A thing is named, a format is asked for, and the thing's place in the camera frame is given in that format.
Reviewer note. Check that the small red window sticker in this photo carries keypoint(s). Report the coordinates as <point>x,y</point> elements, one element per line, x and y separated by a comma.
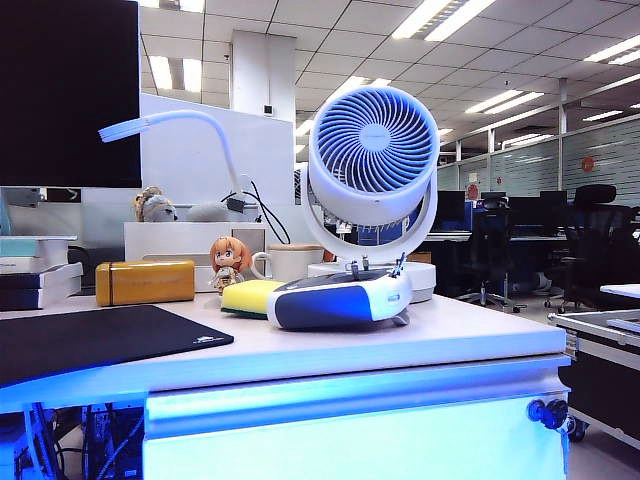
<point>472,191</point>

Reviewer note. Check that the orange-haired anime figurine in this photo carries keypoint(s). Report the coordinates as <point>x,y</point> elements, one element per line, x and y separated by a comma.
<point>227,252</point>

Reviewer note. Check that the white partition panel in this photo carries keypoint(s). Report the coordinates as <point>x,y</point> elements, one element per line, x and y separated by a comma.
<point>180,160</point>

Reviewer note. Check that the black computer monitor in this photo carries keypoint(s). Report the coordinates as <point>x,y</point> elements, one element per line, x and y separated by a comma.
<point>65,90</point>

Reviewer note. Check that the black white wall switch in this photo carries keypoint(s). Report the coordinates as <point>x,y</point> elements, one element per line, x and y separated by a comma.
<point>268,110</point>

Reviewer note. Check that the yellow rectangular tin box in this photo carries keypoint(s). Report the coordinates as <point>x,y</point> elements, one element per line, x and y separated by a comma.
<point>145,282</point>

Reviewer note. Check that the white board edge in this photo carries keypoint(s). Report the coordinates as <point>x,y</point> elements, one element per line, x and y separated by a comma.
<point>622,291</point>

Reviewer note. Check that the black flight case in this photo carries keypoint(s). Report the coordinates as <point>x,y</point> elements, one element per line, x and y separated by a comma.
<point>605,380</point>

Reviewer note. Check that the large red window sticker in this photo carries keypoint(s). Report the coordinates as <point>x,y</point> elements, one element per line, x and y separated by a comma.
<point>588,164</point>

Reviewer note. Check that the beige white plush toy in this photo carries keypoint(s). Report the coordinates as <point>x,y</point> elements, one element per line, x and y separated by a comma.
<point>155,207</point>

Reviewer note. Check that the black background monitor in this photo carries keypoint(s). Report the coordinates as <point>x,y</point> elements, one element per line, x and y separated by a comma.
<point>530,212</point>
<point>450,210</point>

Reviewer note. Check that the white desk drawer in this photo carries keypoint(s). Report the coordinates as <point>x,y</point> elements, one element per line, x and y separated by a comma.
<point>350,440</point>

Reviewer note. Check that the white desk organizer shelf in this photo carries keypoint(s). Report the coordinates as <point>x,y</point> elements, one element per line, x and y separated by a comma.
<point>170,240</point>

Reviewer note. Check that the black mesh office chair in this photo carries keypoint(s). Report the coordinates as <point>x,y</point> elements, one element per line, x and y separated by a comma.
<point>595,240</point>

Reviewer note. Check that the white round desk fan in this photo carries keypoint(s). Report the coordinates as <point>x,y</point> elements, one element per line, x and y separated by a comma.
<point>372,137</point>

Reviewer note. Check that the white navy stacked books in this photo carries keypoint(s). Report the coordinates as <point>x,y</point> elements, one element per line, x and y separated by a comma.
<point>45,290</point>

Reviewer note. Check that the drawer lock with key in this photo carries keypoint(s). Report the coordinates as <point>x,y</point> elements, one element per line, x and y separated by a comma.
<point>547,412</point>

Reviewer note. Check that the grey plush toy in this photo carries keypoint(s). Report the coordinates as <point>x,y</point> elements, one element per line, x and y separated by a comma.
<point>207,212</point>

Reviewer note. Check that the white gooseneck desk lamp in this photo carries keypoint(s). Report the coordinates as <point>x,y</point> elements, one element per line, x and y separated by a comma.
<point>200,116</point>

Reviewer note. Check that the black mouse pad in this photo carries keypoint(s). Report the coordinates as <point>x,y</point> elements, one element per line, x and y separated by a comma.
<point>100,340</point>

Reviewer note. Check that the white navy remote controller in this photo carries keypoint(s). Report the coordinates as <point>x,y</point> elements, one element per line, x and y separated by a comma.
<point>325,306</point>

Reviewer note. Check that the white mug with wooden lid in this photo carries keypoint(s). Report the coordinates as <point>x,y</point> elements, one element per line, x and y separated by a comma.
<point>295,262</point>

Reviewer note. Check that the black office chair chrome base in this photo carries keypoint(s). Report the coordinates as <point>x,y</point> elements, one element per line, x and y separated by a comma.
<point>487,240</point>

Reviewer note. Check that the grey flat panel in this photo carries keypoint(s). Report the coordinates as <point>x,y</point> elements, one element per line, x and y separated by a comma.
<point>625,325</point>

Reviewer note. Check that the white teal box stack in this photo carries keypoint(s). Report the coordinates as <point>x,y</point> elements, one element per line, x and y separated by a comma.
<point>25,247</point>

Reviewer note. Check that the yellow green cleaning sponge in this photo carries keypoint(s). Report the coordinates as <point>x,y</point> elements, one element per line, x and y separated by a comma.
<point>247,297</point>

